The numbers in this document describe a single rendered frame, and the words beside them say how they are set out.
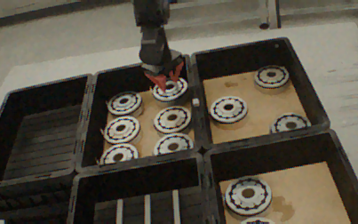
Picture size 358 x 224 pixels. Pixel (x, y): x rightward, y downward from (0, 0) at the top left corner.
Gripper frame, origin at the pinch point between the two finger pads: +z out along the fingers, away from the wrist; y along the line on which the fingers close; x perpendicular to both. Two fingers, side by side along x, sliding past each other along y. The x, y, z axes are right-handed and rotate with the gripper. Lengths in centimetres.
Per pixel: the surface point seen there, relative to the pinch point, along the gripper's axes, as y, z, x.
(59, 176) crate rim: -40.6, -4.3, -3.6
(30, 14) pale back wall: 81, 85, 313
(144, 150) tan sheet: -19.0, 5.9, -6.9
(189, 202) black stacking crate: -24.5, 5.9, -27.9
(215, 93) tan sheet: 8.8, 6.2, -9.2
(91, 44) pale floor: 78, 91, 198
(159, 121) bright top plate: -10.6, 2.9, -5.5
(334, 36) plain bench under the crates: 73, 20, -19
